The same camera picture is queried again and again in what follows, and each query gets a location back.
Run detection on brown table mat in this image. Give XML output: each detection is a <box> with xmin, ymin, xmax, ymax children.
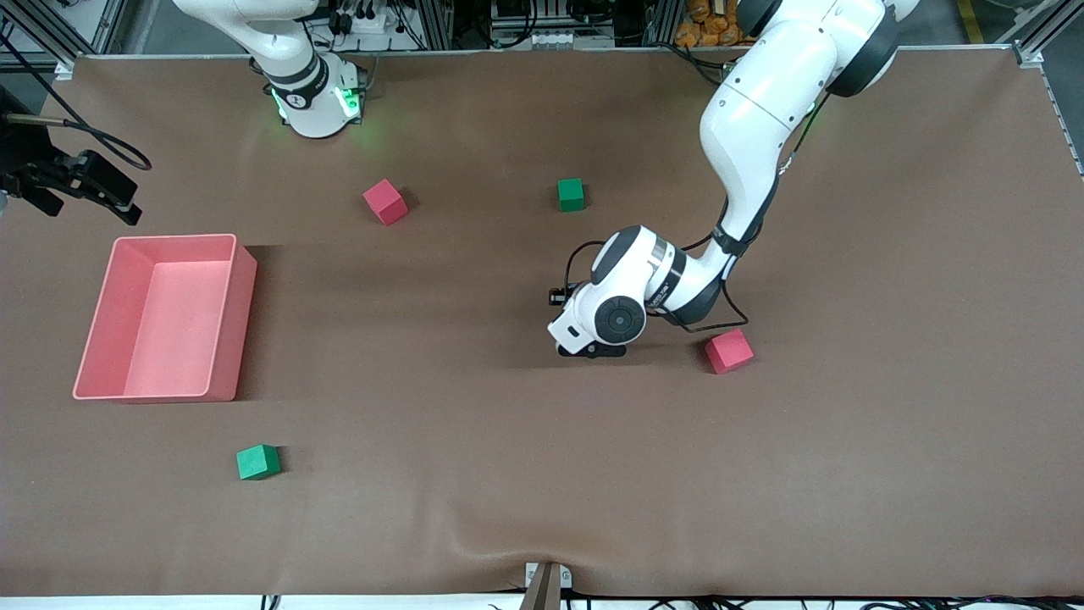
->
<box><xmin>0</xmin><ymin>44</ymin><xmax>1084</xmax><ymax>598</ymax></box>

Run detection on white power strip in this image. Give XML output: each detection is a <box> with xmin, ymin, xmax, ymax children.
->
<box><xmin>326</xmin><ymin>0</ymin><xmax>403</xmax><ymax>36</ymax></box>

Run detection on pink plastic bin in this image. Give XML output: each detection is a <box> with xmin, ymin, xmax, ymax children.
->
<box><xmin>72</xmin><ymin>234</ymin><xmax>258</xmax><ymax>403</ymax></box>

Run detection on black right camera cable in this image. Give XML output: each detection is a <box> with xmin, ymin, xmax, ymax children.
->
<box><xmin>0</xmin><ymin>34</ymin><xmax>153</xmax><ymax>172</ymax></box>

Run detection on aluminium frame profile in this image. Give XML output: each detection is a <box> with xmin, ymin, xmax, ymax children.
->
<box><xmin>998</xmin><ymin>0</ymin><xmax>1084</xmax><ymax>179</ymax></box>
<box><xmin>0</xmin><ymin>0</ymin><xmax>128</xmax><ymax>81</ymax></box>

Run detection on orange bagged items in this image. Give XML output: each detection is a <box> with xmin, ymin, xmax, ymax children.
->
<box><xmin>675</xmin><ymin>0</ymin><xmax>748</xmax><ymax>49</ymax></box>

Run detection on pink foam cube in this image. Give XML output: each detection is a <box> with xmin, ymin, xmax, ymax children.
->
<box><xmin>362</xmin><ymin>178</ymin><xmax>410</xmax><ymax>227</ymax></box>
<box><xmin>705</xmin><ymin>329</ymin><xmax>755</xmax><ymax>375</ymax></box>

